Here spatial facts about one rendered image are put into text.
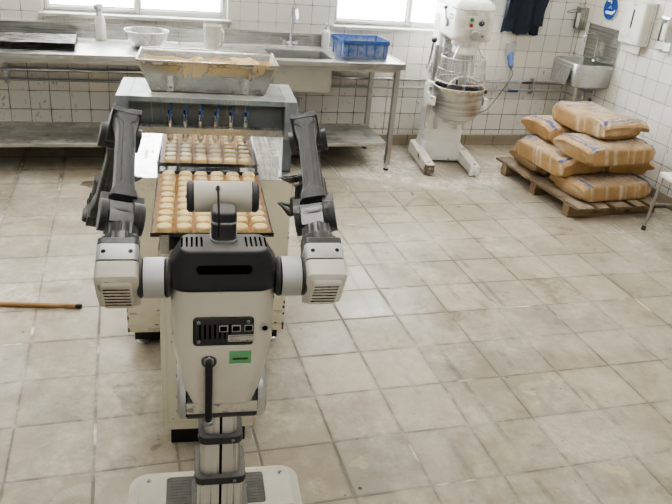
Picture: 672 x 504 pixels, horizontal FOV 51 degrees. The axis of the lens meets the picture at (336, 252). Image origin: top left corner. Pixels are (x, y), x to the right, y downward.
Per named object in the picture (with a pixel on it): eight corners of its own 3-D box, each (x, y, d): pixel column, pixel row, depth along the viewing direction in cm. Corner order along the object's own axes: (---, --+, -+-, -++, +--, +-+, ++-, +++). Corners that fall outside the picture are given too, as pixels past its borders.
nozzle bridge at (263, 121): (126, 152, 319) (122, 76, 305) (285, 156, 333) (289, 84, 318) (118, 177, 290) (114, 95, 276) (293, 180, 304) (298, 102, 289)
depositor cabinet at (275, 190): (147, 234, 439) (142, 100, 403) (262, 235, 453) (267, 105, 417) (128, 348, 326) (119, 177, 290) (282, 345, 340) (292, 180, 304)
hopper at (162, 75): (142, 78, 304) (141, 45, 299) (271, 84, 315) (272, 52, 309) (136, 94, 279) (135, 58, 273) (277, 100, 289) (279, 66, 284)
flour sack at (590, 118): (544, 118, 576) (548, 98, 569) (584, 117, 592) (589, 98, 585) (604, 145, 517) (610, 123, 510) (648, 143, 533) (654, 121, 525)
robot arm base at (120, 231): (138, 243, 152) (142, 273, 162) (140, 213, 156) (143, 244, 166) (95, 243, 150) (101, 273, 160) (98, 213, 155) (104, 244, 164)
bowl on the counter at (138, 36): (125, 50, 512) (124, 32, 506) (124, 42, 540) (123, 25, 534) (171, 52, 521) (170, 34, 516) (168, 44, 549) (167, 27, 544)
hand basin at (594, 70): (624, 136, 608) (660, 3, 562) (586, 136, 598) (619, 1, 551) (562, 107, 693) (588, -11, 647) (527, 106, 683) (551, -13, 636)
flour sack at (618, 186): (579, 204, 521) (583, 185, 515) (545, 184, 556) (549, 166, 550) (655, 199, 546) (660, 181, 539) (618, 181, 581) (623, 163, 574)
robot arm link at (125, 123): (108, 91, 186) (147, 100, 190) (100, 130, 195) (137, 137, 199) (100, 214, 157) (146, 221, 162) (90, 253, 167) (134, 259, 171)
